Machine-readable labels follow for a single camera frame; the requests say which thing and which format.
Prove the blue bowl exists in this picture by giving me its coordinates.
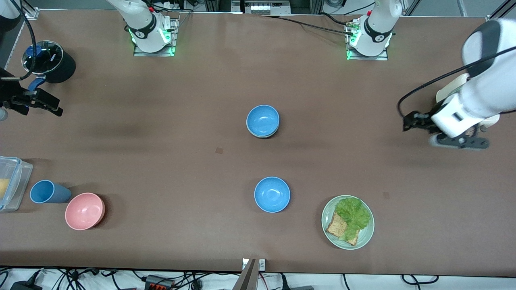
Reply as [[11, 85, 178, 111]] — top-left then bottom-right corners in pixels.
[[254, 176, 291, 213], [246, 105, 280, 137]]

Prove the green bowl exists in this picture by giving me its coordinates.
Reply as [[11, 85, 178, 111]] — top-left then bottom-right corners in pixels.
[[247, 128, 280, 139]]

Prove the pink bowl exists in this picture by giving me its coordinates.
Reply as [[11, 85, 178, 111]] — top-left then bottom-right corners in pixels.
[[65, 193, 106, 231]]

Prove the cream toaster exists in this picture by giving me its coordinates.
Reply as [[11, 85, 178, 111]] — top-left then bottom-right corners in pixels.
[[436, 72, 501, 130]]

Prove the glass lid blue knob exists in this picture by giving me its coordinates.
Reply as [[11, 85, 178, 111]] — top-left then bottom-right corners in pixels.
[[22, 40, 64, 75]]

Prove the clear plastic container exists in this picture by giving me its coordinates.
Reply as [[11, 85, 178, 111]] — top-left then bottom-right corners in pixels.
[[0, 156, 33, 213]]

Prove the blue cup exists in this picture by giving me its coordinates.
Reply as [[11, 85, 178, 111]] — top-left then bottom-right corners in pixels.
[[30, 180, 72, 204]]

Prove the green lettuce leaf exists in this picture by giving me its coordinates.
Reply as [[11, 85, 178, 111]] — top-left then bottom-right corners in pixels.
[[335, 197, 371, 241]]

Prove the green plate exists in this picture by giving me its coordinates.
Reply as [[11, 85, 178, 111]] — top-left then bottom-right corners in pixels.
[[321, 195, 375, 250]]

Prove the brown bread slice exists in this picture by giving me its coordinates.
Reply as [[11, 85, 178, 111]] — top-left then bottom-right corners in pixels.
[[326, 211, 359, 246]]

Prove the silver control box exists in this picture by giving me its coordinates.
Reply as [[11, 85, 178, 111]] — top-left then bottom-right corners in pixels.
[[231, 0, 291, 15]]

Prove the black red power strip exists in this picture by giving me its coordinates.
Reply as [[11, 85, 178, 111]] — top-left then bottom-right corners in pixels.
[[145, 275, 175, 290]]

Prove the grey metal bar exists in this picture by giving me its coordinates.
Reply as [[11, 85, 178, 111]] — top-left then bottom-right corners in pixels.
[[233, 259, 257, 290]]

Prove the black pot blue handle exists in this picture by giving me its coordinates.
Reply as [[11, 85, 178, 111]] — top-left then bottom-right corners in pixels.
[[22, 40, 76, 91]]

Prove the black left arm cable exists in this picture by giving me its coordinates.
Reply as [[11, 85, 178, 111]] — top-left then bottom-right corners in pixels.
[[397, 46, 516, 119]]

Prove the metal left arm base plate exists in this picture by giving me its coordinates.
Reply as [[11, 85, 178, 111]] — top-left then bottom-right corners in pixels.
[[346, 19, 389, 61]]

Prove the aluminium frame profile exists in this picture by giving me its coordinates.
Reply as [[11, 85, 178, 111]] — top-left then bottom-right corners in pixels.
[[12, 0, 40, 20], [486, 0, 516, 21]]

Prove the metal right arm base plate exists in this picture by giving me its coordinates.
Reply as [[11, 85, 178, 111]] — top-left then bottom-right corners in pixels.
[[133, 18, 178, 57]]

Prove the black cable on table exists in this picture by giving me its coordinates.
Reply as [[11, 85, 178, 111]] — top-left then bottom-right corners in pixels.
[[261, 15, 355, 36]]

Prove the black looped floor cable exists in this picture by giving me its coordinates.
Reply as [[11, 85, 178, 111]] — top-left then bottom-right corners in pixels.
[[401, 274, 439, 285]]

